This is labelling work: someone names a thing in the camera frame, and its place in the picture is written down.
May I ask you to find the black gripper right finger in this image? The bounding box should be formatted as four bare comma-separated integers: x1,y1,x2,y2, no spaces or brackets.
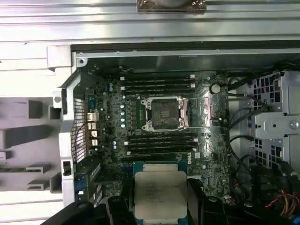
187,178,256,225

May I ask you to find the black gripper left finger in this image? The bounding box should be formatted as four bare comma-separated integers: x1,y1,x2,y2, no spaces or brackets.
45,180,135,225

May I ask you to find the silver CPU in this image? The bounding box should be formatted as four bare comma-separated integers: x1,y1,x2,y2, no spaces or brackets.
132,161,188,225

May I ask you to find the metal socket cover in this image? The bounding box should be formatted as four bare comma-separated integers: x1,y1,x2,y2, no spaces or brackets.
184,97,211,128

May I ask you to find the CPU socket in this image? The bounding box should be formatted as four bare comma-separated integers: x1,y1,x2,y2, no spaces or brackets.
142,96,186,131

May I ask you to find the green motherboard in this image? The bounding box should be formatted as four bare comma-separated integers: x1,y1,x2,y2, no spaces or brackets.
84,70,230,207

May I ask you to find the black RAM slot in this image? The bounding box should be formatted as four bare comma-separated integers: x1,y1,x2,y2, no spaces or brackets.
125,140,199,146
126,149,199,157
120,75,195,82
120,85,195,91
120,80,195,86
126,144,199,151
125,135,199,142
121,90,195,96

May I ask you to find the silver metal drive cage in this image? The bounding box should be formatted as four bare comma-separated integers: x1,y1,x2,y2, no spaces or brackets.
252,70,300,169

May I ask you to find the open black PC case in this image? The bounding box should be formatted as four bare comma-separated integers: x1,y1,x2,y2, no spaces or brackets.
46,39,300,225

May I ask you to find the green RAM stick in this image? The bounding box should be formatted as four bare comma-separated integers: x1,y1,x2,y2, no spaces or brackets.
0,166,28,172

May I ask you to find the grey parts rack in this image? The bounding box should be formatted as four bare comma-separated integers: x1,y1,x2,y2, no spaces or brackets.
0,97,63,195

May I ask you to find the red and yellow wire bundle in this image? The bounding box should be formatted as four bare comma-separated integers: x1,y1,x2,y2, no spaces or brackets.
264,191,300,222

